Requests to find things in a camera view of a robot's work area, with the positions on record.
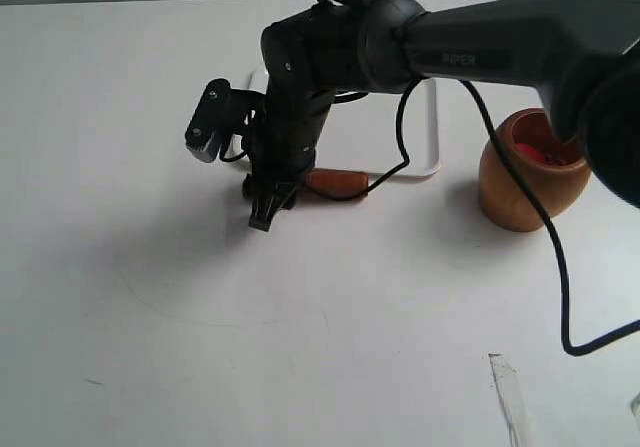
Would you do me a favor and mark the black camera cable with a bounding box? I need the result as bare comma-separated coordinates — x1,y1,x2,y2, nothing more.
219,74,640,358

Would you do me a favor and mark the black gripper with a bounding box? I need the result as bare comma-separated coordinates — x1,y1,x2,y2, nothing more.
241,86,333,231

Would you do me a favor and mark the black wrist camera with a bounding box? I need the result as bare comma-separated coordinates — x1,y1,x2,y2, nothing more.
185,78,252,163

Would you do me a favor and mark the white rectangular plastic tray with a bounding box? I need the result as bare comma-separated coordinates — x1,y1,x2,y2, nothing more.
246,69,442,182

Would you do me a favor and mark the clear tape strip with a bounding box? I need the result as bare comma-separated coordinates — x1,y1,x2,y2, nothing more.
489,353,533,447

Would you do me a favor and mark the brown wooden pestle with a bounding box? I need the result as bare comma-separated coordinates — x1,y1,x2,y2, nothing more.
242,168,370,204

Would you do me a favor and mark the brown wooden mortar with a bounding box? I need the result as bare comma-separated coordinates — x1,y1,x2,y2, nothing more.
479,108,591,232

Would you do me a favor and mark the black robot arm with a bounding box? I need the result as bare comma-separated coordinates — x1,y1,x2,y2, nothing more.
249,0,639,231

